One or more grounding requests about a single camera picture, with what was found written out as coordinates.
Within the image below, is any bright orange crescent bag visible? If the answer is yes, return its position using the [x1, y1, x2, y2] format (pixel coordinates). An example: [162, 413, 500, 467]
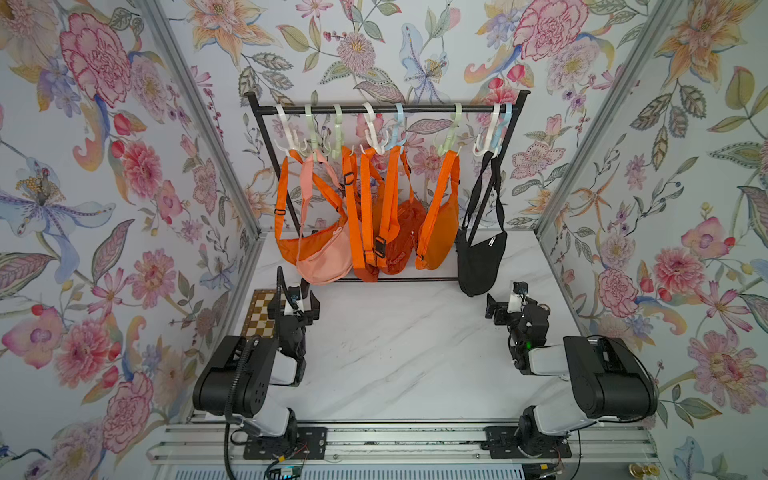
[415, 150, 460, 270]

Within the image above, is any dark orange zip bag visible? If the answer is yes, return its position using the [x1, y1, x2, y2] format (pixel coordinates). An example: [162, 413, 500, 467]
[374, 146, 426, 275]

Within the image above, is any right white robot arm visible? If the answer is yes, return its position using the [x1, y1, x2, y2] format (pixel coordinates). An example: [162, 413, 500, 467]
[485, 282, 658, 458]

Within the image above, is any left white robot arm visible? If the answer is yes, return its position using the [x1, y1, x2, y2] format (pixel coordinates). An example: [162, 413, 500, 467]
[192, 267, 320, 456]

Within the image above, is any pink crescent bag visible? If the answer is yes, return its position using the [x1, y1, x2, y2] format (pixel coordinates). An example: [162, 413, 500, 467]
[295, 149, 353, 285]

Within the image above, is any orange bag far left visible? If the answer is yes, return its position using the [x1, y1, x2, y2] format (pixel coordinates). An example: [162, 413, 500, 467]
[274, 149, 347, 265]

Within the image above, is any black crossbody bag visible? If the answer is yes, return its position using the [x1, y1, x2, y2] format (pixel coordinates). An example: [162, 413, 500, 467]
[455, 152, 507, 297]

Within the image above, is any white hook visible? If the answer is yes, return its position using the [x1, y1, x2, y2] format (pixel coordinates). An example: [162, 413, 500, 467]
[473, 104, 501, 158]
[275, 104, 304, 154]
[363, 102, 385, 155]

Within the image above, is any white hook far left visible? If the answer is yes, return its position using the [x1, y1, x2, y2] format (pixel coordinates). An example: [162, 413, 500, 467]
[275, 104, 304, 154]

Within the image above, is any blue hook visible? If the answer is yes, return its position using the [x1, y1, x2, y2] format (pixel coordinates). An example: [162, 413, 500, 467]
[386, 103, 406, 151]
[491, 103, 514, 155]

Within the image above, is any green hook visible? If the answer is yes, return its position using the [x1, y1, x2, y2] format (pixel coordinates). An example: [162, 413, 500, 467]
[330, 104, 344, 160]
[304, 105, 321, 155]
[437, 103, 463, 156]

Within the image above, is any wooden chessboard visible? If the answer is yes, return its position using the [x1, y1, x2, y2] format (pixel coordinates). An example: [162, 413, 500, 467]
[241, 289, 276, 338]

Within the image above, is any black metal clothes rack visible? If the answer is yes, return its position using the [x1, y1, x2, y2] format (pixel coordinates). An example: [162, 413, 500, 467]
[244, 89, 531, 283]

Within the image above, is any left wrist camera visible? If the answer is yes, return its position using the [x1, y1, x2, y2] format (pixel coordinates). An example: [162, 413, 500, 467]
[283, 282, 309, 316]

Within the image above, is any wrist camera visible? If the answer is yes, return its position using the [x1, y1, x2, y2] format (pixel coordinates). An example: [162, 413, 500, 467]
[507, 281, 529, 313]
[283, 282, 309, 316]

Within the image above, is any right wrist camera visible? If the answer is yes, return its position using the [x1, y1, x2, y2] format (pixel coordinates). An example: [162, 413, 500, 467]
[507, 281, 529, 313]

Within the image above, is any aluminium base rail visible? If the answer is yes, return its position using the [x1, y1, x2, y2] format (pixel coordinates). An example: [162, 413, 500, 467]
[147, 421, 659, 466]

